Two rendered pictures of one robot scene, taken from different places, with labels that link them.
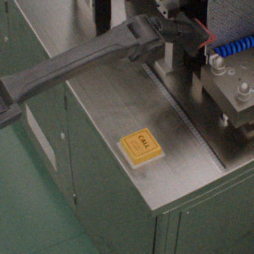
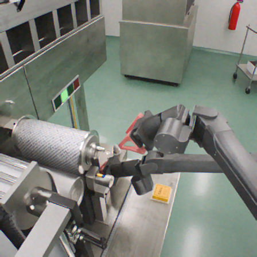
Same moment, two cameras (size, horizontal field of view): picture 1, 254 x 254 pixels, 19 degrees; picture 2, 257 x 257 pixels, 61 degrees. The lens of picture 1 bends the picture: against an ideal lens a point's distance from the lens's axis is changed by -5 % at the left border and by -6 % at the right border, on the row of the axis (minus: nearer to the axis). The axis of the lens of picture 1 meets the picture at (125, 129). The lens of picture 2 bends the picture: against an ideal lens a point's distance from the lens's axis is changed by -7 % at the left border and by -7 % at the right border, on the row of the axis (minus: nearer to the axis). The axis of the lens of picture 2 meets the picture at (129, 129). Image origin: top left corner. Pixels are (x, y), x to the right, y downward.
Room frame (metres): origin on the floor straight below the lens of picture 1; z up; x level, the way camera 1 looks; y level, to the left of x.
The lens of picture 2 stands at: (1.61, 0.30, 1.78)
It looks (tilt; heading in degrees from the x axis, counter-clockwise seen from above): 40 degrees down; 227
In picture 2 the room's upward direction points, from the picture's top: straight up
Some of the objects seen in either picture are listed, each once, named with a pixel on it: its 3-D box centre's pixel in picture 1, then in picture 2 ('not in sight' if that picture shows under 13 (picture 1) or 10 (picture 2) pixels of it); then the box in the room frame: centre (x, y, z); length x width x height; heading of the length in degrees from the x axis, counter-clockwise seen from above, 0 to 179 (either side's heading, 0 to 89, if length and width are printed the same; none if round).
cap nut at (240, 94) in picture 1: (244, 89); (116, 148); (1.16, -0.27, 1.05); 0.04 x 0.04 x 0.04
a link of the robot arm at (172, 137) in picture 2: not in sight; (186, 132); (1.25, 0.10, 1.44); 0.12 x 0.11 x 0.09; 116
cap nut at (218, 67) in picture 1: (218, 63); not in sight; (1.24, -0.22, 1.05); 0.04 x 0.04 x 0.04
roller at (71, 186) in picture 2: not in sight; (42, 183); (1.52, -0.22, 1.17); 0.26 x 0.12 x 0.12; 118
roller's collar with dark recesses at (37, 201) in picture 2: not in sight; (45, 203); (1.56, -0.03, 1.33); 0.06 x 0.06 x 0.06; 28
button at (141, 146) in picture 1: (140, 146); (162, 192); (1.10, -0.04, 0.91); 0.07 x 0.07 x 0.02; 28
